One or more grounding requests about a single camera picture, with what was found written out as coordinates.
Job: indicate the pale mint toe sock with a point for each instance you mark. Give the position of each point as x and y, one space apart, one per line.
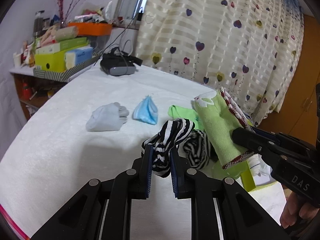
258 167

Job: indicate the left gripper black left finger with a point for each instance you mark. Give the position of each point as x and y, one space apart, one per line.
102 209

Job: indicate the wooden wardrobe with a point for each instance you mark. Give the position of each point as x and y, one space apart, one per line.
298 115

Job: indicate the person's right hand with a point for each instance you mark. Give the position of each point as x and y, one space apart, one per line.
292 211

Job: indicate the lime green file box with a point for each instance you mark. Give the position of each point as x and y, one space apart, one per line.
51 62

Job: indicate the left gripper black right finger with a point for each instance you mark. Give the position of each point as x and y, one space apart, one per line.
220 209

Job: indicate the striped grey storage tray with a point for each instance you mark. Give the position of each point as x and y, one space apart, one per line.
67 75

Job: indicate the lime green cardboard box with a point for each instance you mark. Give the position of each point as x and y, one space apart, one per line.
241 172

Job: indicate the heart pattern curtain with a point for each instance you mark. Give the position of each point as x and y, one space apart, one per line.
249 47

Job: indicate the white side shelf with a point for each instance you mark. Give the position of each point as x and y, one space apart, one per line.
33 92

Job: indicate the orange plastic basket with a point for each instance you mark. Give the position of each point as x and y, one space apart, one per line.
92 29

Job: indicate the light green microfiber cloth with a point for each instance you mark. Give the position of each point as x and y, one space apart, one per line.
176 112

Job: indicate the beige rolled cloth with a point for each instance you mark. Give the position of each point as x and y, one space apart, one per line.
66 33

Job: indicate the green embroidered hand towel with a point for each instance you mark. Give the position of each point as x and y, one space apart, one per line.
220 116

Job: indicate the black grey VR headset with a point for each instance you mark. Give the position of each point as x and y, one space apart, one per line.
119 63

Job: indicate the green flat box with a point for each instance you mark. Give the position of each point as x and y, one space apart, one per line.
63 45

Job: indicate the blue surgical face mask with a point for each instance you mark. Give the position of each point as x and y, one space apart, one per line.
146 111

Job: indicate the grey toe sock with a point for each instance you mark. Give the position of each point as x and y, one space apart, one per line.
109 117

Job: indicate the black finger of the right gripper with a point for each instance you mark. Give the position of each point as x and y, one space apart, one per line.
286 141
258 141

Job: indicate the blue tissue pack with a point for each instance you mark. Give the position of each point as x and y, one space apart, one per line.
78 56

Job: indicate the black white striped cloth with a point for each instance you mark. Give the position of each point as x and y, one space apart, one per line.
172 133

